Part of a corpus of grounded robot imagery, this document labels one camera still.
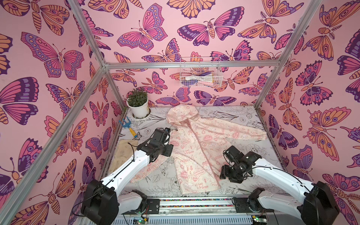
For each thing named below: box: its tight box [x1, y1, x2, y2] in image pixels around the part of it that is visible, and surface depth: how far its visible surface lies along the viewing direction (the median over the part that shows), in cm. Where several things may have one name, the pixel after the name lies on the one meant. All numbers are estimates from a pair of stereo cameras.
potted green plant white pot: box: [126, 88, 150, 119], surface depth 108 cm
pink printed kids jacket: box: [130, 104, 268, 195], surface depth 96 cm
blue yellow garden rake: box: [119, 116, 138, 139], surface depth 112 cm
